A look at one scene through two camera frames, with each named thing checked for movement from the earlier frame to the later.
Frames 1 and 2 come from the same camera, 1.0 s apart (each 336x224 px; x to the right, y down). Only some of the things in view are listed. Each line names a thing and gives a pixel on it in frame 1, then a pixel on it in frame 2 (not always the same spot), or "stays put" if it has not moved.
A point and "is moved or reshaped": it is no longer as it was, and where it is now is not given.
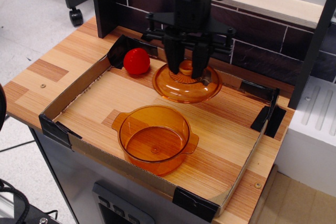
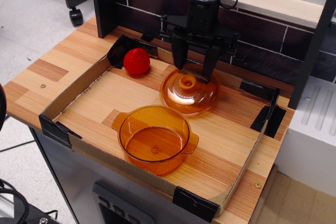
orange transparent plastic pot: x=155 y=140 stays put
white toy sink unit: x=308 y=155 stays put
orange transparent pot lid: x=182 y=87 is moved or reshaped
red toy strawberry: x=136 y=61 stays put
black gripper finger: x=201 y=54 -> x=211 y=60
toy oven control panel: x=113 y=207 stays put
